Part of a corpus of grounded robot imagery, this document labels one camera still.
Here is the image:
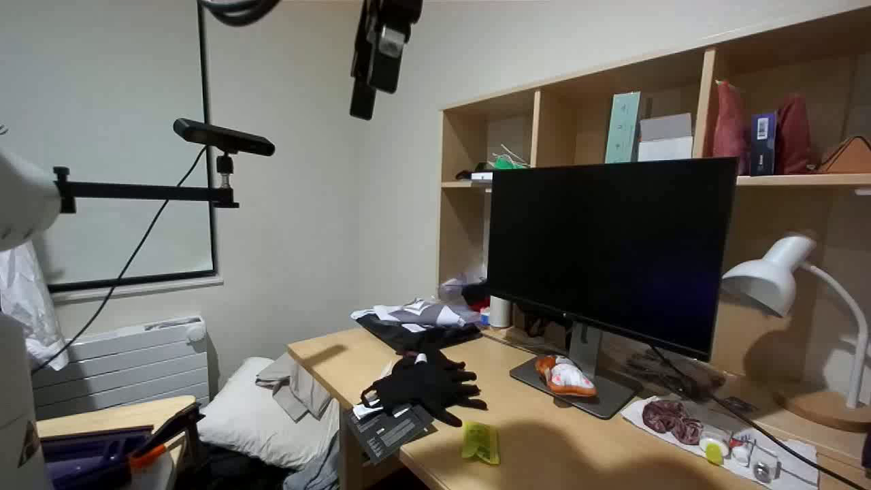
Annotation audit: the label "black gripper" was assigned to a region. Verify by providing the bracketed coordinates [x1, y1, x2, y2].
[348, 0, 427, 123]

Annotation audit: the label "yellow-green printed paper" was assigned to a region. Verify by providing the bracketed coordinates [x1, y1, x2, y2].
[457, 420, 502, 467]

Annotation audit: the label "silver object on shelf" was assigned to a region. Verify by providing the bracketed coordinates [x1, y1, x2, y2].
[468, 165, 497, 195]

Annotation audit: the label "wooden desk shelf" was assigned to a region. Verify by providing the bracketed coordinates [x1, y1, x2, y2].
[438, 3, 871, 375]

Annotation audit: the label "red books on shelf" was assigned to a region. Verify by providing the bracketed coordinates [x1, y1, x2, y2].
[710, 75, 751, 178]

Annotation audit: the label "white desk lamp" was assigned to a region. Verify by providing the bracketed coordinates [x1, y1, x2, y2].
[717, 232, 871, 436]

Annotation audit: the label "small white cup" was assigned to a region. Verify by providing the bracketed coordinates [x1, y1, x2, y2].
[487, 292, 514, 329]

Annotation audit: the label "teal book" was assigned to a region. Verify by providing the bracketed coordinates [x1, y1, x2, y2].
[600, 89, 645, 165]

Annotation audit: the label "grey folded cloth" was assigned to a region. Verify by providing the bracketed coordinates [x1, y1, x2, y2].
[253, 350, 333, 424]

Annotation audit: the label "black computer monitor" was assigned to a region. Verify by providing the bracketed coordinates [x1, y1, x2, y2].
[485, 154, 740, 421]

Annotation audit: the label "white box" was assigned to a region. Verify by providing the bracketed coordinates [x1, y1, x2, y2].
[634, 110, 697, 165]

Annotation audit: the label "dark blue printed box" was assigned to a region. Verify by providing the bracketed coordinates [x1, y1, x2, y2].
[346, 402, 438, 465]

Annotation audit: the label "orange and white packet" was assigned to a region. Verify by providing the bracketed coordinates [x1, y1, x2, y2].
[534, 350, 600, 402]

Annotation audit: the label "white plastic bag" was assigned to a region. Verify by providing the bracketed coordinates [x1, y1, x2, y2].
[0, 242, 71, 374]

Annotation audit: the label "dark blue small box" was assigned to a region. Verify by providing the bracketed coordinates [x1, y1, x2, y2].
[744, 110, 781, 178]

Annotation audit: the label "wooden side table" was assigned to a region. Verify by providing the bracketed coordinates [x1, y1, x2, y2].
[34, 393, 204, 490]

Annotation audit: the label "rounded dark red bag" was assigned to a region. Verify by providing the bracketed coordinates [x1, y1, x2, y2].
[776, 89, 821, 178]

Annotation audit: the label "dark red round object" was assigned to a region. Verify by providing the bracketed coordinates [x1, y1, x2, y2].
[640, 397, 708, 450]

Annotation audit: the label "blue plastic bin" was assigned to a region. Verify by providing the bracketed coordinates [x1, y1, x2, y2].
[38, 428, 155, 490]

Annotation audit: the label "white cabinet with label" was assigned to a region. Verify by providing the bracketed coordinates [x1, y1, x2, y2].
[0, 311, 55, 490]

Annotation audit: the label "brown leather object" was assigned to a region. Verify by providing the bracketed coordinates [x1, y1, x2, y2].
[813, 134, 871, 178]

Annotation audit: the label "small yellow-green round object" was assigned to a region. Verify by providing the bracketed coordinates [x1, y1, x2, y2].
[697, 436, 731, 467]

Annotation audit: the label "small silver metal item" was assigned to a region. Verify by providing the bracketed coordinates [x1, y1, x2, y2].
[731, 432, 784, 484]

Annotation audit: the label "plate with small items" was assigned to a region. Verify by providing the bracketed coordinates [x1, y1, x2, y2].
[617, 393, 821, 490]

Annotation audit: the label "black stereo camera bar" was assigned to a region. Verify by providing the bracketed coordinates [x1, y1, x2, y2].
[170, 118, 276, 157]

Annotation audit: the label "black window frame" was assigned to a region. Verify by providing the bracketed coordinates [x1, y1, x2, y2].
[44, 0, 222, 293]

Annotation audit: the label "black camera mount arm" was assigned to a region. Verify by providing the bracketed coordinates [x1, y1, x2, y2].
[50, 154, 242, 217]

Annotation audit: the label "thin black camera cable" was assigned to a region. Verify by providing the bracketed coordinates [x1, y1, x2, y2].
[30, 144, 211, 375]

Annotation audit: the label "white wall radiator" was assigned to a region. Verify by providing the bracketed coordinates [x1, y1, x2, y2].
[30, 312, 216, 421]

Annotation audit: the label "orange handled tool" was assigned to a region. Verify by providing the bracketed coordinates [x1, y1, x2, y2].
[124, 405, 204, 472]

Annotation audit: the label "black monitor cable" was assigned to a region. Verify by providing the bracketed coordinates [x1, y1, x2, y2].
[647, 342, 868, 490]

